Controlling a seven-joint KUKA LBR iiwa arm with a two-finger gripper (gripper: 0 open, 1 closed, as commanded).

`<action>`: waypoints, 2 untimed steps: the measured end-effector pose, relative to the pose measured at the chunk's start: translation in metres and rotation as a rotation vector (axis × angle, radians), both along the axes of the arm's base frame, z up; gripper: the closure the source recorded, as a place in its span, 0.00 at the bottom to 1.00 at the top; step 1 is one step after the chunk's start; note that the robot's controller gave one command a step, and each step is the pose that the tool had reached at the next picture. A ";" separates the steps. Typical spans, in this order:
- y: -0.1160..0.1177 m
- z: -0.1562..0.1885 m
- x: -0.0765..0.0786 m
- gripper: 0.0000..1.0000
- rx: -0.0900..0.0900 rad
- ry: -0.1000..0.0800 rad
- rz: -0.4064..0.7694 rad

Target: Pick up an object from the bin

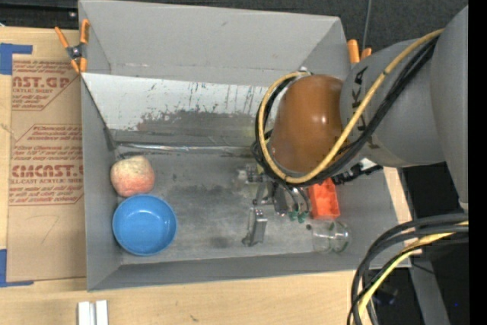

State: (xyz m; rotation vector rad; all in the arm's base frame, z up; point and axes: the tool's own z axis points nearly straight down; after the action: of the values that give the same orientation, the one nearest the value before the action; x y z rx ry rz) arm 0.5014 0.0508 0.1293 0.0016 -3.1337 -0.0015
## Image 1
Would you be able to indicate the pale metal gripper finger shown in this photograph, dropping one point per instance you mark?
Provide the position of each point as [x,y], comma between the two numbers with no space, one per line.
[258,228]
[254,173]

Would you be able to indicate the orange block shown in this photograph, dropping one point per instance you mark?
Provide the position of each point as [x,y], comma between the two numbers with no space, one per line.
[324,201]

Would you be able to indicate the grey metal bin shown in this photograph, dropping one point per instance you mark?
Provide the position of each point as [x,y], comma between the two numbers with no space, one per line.
[213,198]

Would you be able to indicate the clear glass cup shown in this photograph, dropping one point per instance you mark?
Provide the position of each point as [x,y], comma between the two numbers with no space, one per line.
[330,236]

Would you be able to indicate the blue bowl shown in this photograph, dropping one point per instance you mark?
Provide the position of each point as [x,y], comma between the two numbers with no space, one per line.
[144,225]

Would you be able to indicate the red and yellow toy apple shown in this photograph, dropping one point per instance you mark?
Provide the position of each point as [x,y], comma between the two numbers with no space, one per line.
[132,176]

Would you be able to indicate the brown cardboard board, red print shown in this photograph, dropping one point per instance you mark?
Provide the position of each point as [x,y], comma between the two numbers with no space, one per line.
[42,148]

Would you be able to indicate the black cylinder on white bracket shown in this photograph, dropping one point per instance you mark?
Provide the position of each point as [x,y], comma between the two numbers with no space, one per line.
[359,169]

